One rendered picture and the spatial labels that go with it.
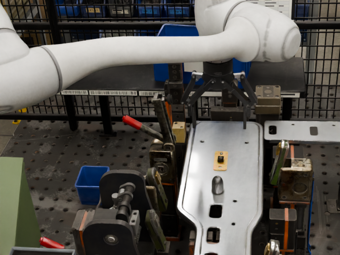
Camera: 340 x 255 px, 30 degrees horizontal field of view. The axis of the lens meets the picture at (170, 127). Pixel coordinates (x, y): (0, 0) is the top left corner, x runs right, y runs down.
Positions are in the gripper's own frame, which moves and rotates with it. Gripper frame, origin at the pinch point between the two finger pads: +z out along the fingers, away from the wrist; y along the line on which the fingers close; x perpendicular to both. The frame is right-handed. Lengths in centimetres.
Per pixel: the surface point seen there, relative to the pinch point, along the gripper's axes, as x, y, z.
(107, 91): 32, -39, 11
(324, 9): 308, 57, 114
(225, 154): 2.9, 1.4, 13.1
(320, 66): 225, 49, 114
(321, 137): 12.2, 28.4, 13.4
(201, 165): -2.3, -5.1, 13.4
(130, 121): -0.8, -24.2, -0.3
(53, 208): 10, -57, 43
